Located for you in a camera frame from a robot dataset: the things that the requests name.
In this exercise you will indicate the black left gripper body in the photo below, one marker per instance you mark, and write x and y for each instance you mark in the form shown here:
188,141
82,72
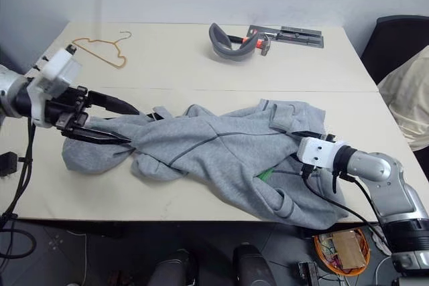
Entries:
68,105

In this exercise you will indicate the red and black hand tool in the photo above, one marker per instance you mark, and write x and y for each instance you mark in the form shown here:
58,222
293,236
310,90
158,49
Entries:
259,44

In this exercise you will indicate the orange basket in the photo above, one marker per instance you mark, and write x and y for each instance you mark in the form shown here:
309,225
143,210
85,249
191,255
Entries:
320,252

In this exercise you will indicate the black floor device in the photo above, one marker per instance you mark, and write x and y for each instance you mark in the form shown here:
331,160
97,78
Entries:
308,272

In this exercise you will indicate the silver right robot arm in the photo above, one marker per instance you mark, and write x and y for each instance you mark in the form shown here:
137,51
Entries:
372,165

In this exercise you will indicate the small black box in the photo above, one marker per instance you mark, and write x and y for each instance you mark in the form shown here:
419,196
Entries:
7,163

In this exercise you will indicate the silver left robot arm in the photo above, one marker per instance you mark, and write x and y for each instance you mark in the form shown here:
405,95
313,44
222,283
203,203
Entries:
10,82

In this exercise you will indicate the brown cardboard piece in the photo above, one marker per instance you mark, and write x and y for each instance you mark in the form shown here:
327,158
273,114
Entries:
348,249

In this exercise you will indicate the black chair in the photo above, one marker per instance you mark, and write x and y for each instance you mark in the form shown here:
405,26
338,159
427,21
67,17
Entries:
392,41

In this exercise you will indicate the dark rounded shape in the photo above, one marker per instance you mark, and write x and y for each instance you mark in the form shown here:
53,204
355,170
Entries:
174,269
251,266

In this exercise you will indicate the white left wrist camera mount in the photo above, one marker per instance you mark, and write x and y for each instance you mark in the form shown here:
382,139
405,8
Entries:
58,68

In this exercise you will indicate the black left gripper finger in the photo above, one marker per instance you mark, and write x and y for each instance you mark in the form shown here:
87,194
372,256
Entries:
114,102
100,137

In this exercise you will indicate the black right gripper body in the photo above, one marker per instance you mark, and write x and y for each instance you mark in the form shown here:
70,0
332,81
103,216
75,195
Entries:
313,134

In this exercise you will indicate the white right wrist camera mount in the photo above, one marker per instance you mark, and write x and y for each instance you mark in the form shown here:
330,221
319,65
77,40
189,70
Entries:
318,152

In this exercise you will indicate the gray curved headband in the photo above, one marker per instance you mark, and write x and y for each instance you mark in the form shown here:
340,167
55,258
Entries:
221,43

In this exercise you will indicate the gray zip jacket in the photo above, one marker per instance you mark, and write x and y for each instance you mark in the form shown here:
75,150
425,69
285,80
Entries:
214,152

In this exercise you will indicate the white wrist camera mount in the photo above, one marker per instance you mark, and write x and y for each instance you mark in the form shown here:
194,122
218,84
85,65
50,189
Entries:
58,68
318,152

